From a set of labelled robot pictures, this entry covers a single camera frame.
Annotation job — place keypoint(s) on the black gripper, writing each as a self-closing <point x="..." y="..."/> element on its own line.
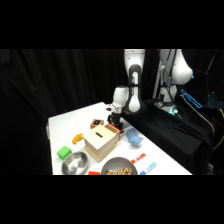
<point x="115" y="119"/>

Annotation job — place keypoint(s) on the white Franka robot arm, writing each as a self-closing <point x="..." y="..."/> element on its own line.
<point x="135" y="83"/>

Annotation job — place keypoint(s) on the small orange box blue screen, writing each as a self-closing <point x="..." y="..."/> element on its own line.
<point x="96" y="123"/>

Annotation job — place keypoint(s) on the light blue cup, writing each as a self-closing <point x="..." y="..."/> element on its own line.
<point x="134" y="137"/>

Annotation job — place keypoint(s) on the light wooden box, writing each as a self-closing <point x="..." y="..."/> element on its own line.
<point x="98" y="142"/>

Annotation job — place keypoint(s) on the red white marker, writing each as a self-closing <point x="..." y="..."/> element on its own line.
<point x="138" y="158"/>

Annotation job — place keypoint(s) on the orange croissant toy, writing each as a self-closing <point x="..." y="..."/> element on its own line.
<point x="77" y="138"/>

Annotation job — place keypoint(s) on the metal bowl with wooden pieces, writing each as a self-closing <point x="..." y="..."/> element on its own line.
<point x="118" y="167"/>

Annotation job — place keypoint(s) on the red block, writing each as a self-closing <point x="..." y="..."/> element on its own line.
<point x="94" y="173"/>

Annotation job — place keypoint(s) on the black cloth covered stand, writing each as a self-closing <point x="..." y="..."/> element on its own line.
<point x="166" y="133"/>

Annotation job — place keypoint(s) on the blue white marker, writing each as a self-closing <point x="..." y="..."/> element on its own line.
<point x="149" y="168"/>

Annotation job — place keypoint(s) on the empty metal bowl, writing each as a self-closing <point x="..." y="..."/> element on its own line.
<point x="74" y="164"/>

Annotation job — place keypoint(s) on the green block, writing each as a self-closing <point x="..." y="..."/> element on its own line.
<point x="63" y="152"/>

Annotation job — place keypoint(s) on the blue lit device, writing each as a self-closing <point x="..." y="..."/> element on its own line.
<point x="191" y="98"/>

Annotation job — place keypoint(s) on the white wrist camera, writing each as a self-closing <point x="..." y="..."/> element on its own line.
<point x="109" y="108"/>

